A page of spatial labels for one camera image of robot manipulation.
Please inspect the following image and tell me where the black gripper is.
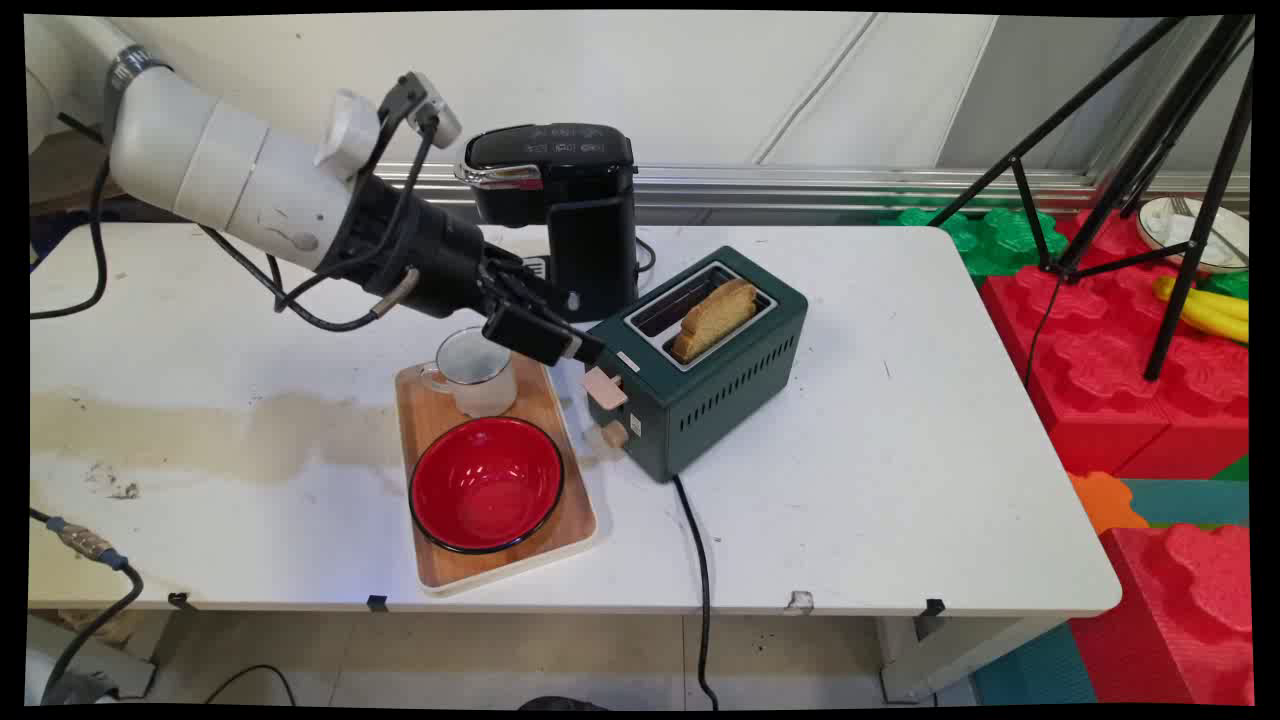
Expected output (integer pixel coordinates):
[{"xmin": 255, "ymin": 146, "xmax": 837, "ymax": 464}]
[{"xmin": 318, "ymin": 172, "xmax": 607, "ymax": 367}]

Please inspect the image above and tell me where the clear glass mug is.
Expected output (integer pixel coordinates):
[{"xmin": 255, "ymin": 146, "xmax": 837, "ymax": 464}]
[{"xmin": 418, "ymin": 326, "xmax": 519, "ymax": 419}]

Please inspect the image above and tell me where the black coffee machine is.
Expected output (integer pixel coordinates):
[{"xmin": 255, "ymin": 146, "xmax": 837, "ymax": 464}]
[{"xmin": 455, "ymin": 123, "xmax": 641, "ymax": 323}]

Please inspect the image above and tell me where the wooden serving tray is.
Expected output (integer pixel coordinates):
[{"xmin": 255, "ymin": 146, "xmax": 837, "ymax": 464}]
[{"xmin": 394, "ymin": 352, "xmax": 599, "ymax": 597}]

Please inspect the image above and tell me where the toasted bread slice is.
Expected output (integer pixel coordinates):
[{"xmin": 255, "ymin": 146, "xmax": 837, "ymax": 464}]
[{"xmin": 670, "ymin": 278, "xmax": 761, "ymax": 363}]

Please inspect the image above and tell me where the red bowl with black rim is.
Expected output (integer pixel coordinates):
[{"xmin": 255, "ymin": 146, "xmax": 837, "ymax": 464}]
[{"xmin": 408, "ymin": 417, "xmax": 566, "ymax": 555}]

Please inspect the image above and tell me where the dark green toaster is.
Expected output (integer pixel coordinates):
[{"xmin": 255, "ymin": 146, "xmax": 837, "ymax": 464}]
[{"xmin": 582, "ymin": 246, "xmax": 809, "ymax": 484}]

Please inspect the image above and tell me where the green foam block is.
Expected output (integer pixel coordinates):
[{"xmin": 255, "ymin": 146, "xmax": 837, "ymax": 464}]
[{"xmin": 880, "ymin": 206, "xmax": 1069, "ymax": 277}]

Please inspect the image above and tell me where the red foam block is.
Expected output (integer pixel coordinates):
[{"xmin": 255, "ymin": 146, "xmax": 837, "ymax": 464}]
[
  {"xmin": 978, "ymin": 208, "xmax": 1251, "ymax": 481},
  {"xmin": 1068, "ymin": 524, "xmax": 1255, "ymax": 706}
]

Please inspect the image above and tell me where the orange foam piece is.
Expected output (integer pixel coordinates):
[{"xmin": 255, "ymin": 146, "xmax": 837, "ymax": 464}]
[{"xmin": 1066, "ymin": 470, "xmax": 1151, "ymax": 536}]

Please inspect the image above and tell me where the white plate with fork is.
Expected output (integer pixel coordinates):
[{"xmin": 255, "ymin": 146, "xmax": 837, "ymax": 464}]
[{"xmin": 1137, "ymin": 196, "xmax": 1250, "ymax": 275}]

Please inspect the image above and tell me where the yellow toy banana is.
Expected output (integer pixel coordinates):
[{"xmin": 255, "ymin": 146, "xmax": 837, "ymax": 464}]
[{"xmin": 1152, "ymin": 276, "xmax": 1250, "ymax": 345}]

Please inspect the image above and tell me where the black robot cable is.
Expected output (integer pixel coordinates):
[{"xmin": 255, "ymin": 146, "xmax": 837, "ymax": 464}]
[{"xmin": 28, "ymin": 110, "xmax": 441, "ymax": 333}]

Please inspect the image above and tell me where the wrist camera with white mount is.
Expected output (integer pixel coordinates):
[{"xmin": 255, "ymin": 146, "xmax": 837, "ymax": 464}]
[{"xmin": 316, "ymin": 70, "xmax": 463, "ymax": 181}]

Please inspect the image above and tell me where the black toaster power cord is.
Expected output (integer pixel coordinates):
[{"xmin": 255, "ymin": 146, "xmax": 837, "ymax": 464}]
[{"xmin": 672, "ymin": 474, "xmax": 719, "ymax": 711}]

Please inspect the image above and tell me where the cable with metal connector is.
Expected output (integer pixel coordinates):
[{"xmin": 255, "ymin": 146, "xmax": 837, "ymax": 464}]
[{"xmin": 28, "ymin": 508, "xmax": 146, "ymax": 701}]

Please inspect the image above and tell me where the black camera tripod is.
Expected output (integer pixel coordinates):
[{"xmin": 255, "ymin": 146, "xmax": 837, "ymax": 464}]
[{"xmin": 928, "ymin": 15, "xmax": 1255, "ymax": 383}]

